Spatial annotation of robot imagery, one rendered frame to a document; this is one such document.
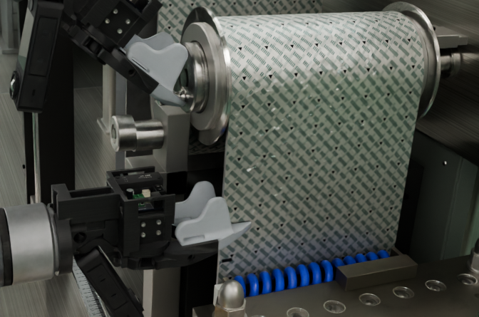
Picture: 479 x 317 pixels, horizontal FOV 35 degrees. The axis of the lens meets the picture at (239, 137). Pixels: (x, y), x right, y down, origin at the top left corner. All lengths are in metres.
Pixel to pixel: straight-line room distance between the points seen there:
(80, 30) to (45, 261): 0.22
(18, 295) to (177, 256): 0.36
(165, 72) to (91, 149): 0.75
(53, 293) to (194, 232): 0.34
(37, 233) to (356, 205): 0.37
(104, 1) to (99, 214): 0.20
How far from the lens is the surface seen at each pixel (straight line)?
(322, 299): 0.85
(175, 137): 0.84
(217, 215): 0.79
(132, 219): 0.74
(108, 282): 0.78
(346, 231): 0.90
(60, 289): 1.08
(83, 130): 1.58
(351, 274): 0.86
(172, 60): 0.76
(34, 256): 0.73
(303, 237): 0.88
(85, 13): 0.72
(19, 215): 0.74
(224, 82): 0.75
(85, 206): 0.74
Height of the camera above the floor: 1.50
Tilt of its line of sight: 22 degrees down
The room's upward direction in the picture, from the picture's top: 4 degrees clockwise
